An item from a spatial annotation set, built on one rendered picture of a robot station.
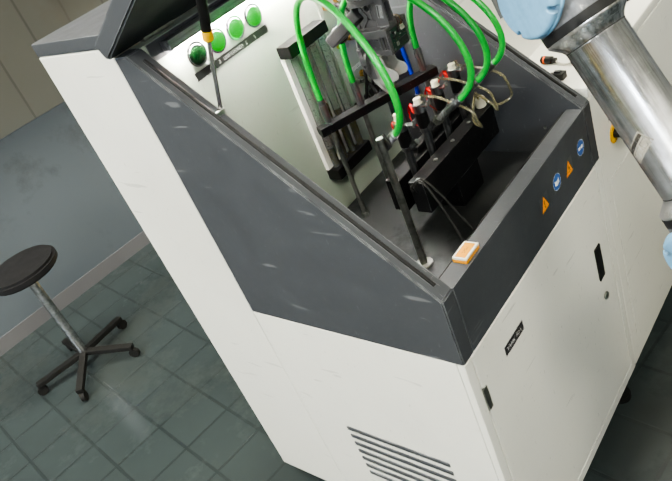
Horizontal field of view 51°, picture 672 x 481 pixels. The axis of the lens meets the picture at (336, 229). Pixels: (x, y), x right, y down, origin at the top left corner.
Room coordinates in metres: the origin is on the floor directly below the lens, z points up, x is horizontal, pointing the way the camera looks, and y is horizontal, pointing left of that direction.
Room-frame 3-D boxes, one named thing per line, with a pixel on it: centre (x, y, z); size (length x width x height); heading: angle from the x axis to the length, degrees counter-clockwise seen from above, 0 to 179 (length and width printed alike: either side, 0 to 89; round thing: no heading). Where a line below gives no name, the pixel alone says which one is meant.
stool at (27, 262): (2.68, 1.26, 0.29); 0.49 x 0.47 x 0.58; 125
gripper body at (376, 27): (1.35, -0.23, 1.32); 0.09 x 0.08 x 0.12; 41
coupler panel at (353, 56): (1.73, -0.22, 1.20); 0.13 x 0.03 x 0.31; 131
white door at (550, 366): (1.18, -0.38, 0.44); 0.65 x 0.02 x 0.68; 131
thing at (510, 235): (1.19, -0.37, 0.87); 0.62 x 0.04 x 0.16; 131
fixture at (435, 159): (1.45, -0.30, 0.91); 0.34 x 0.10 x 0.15; 131
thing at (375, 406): (1.39, -0.19, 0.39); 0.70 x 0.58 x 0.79; 131
